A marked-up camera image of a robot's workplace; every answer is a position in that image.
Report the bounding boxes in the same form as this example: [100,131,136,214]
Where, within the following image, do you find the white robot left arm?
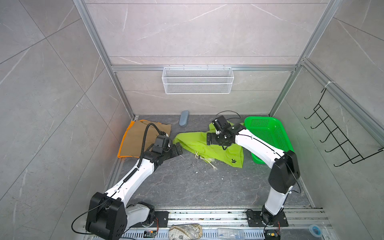
[85,136,183,240]

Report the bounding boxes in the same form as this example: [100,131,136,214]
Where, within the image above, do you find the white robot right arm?
[207,115,300,218]

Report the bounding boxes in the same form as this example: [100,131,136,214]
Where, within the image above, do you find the khaki brown shorts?
[119,119,172,158]

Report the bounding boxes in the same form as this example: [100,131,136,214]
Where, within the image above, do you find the white wire mesh basket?
[162,67,235,95]

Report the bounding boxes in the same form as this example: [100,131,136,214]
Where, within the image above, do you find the blue tape roll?
[309,225,323,238]

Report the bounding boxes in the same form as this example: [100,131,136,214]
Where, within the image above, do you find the orange shorts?
[118,120,150,158]

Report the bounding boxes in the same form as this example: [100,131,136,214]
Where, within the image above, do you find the grey oval case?
[179,110,190,127]

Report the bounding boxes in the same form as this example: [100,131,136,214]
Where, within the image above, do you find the patterned pouch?
[168,224,203,240]

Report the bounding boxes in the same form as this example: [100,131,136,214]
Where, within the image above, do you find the lime green shorts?
[173,123,244,168]

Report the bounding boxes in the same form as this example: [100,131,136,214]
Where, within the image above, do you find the green plastic basket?
[244,117,295,152]

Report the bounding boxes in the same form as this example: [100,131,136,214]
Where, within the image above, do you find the small circuit board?
[143,230,159,239]

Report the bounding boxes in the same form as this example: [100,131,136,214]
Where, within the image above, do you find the black wire hook rack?
[304,88,384,168]

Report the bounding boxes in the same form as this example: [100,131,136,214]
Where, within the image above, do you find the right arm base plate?
[245,209,289,227]

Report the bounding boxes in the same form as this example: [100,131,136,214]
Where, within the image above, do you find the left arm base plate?
[146,211,169,228]

